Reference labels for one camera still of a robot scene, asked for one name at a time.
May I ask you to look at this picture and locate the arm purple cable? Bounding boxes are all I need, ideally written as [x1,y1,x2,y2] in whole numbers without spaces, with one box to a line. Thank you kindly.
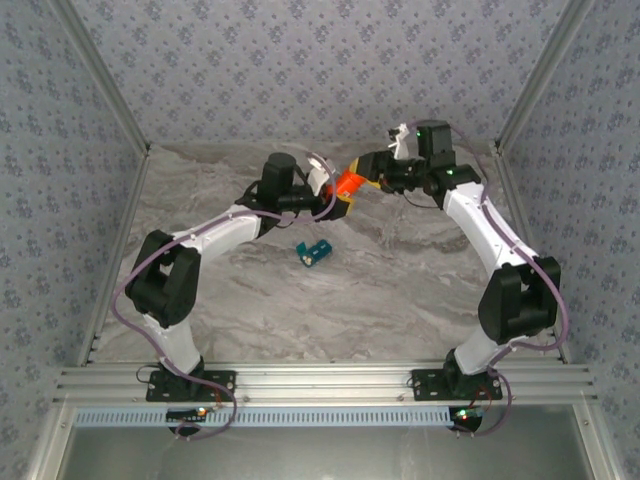
[404,119,570,437]
[110,152,339,441]

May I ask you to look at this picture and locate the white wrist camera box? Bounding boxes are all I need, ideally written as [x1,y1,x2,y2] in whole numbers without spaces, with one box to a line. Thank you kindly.
[305,153,337,197]
[387,122,419,161]

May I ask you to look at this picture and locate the aluminium mounting rail beam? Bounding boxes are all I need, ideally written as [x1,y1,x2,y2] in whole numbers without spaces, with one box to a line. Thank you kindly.
[52,363,599,405]

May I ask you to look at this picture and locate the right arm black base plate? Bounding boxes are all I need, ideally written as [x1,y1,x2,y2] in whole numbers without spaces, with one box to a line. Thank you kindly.
[410,368,504,403]

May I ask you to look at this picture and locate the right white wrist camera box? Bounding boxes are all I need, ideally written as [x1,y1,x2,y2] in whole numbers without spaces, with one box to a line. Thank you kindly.
[387,122,419,161]

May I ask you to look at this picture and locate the teal weekly pill organizer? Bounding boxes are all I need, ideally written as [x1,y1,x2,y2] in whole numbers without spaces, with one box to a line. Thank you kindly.
[295,239,334,270]

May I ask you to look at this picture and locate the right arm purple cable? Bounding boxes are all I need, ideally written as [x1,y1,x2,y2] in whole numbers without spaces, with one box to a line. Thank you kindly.
[404,119,570,437]

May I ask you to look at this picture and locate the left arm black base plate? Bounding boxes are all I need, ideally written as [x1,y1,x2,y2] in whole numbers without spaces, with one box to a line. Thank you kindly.
[145,369,237,403]

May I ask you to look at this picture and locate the aluminium frame post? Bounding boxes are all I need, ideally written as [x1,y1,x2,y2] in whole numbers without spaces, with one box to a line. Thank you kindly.
[48,0,152,157]
[491,0,597,157]

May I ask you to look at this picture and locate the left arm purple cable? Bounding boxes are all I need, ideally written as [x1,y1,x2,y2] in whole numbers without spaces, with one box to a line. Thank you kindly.
[110,152,339,441]

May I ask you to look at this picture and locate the aluminium lower frame rail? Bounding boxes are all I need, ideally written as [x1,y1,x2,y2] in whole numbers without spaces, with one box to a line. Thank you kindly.
[24,404,76,480]
[572,403,624,480]

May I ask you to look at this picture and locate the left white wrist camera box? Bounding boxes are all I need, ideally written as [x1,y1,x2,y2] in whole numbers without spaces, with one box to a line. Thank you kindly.
[305,153,337,197]

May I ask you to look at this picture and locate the grey slotted cable duct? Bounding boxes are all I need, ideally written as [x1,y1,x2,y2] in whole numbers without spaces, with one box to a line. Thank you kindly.
[73,405,454,429]

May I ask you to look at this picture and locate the grey metal panel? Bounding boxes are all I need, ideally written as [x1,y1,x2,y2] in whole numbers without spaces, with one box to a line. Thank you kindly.
[54,424,601,480]

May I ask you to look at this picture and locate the orange pill bottle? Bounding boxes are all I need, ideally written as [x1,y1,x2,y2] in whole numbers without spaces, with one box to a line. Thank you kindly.
[327,169,370,200]

